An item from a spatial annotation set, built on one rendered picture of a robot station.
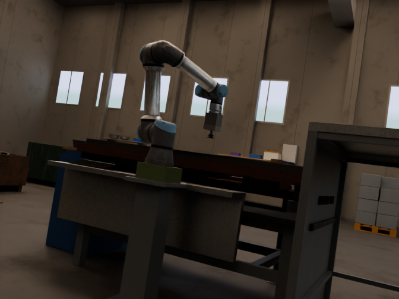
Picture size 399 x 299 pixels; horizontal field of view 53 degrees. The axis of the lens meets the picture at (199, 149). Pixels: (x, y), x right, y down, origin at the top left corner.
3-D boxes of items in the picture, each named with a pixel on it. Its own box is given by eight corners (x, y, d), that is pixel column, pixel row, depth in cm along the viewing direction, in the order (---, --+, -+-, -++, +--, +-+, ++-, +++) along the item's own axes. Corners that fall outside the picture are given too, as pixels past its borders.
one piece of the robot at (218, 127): (227, 110, 245) (222, 136, 245) (215, 109, 250) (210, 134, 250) (218, 107, 237) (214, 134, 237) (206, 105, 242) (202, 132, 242)
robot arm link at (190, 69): (168, 32, 199) (233, 85, 226) (157, 35, 207) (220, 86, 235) (158, 52, 196) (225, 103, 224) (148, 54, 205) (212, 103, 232)
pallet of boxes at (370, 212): (357, 225, 941) (364, 175, 947) (395, 232, 907) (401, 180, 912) (353, 229, 834) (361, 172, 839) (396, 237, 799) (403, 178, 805)
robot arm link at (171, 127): (158, 145, 199) (162, 118, 199) (145, 143, 210) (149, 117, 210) (177, 148, 206) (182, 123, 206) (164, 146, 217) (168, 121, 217)
